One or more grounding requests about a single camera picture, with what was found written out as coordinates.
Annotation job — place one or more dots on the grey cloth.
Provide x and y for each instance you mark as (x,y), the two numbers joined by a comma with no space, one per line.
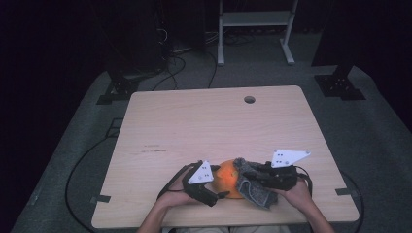
(256,194)

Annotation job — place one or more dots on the white metal stand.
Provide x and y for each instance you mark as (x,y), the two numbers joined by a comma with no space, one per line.
(256,18)

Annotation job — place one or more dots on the black stand base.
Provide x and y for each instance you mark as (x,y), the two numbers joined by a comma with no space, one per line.
(338,85)
(121,89)

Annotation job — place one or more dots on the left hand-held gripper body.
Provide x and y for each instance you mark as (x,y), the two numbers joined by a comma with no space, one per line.
(199,191)

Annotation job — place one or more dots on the person's left hand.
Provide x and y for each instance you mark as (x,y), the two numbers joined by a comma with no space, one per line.
(176,195)

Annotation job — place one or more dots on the person's right hand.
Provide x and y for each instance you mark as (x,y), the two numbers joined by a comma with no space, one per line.
(296,195)

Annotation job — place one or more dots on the orange plush toy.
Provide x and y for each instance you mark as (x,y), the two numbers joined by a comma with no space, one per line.
(226,181)

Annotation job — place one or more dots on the grey tape strip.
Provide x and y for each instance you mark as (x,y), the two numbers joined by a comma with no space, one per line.
(346,191)
(100,198)

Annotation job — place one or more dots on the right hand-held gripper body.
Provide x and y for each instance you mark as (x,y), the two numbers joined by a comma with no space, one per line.
(281,178)

